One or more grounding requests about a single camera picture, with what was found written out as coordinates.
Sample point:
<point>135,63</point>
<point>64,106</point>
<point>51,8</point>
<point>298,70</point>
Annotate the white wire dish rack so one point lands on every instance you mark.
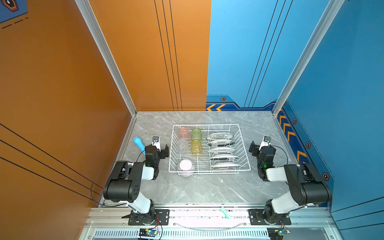
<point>207,150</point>

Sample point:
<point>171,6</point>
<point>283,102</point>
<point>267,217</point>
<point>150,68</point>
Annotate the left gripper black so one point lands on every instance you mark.
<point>162,151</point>

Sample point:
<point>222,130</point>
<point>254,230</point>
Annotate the green clip on rail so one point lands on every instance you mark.
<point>225,213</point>

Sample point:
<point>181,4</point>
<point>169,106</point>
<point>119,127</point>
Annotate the yellow transparent cup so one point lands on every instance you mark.
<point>196,148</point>

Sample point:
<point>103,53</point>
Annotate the clear transparent cup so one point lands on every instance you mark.
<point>183,146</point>

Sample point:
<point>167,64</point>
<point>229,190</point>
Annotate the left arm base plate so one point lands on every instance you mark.
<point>150,219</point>

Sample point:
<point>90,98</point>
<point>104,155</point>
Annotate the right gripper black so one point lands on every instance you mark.
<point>256,149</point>

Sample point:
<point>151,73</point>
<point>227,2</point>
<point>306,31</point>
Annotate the green transparent cup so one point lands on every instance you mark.
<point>196,134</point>

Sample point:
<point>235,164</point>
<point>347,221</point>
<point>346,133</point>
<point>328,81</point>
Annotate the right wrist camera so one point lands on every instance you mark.
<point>266,142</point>

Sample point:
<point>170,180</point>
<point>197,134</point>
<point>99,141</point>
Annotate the clear upside-down glass bowl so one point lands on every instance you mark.
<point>186,168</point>

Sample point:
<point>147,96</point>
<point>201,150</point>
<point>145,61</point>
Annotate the left circuit board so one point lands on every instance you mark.
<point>148,234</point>

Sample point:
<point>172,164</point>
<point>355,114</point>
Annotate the right circuit board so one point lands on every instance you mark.
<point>276,234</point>

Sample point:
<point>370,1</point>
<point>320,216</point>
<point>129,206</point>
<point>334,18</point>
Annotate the pink transparent cup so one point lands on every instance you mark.
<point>184,133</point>

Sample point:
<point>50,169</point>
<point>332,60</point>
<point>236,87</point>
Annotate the aluminium front rail frame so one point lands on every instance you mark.
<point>206,222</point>

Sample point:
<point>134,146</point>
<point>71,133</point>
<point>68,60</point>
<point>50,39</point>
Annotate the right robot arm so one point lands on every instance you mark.
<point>306,186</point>

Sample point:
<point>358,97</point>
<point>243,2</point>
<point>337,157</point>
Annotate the blue cylinder handle tool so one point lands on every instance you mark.
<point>138,141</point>

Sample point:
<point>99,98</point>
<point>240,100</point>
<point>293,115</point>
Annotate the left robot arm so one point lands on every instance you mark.
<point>124,183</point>

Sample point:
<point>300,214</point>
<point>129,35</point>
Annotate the circuit board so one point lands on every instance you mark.
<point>148,234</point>
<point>276,234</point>

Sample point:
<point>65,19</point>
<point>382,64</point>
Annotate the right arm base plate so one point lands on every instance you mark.
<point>263,217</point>

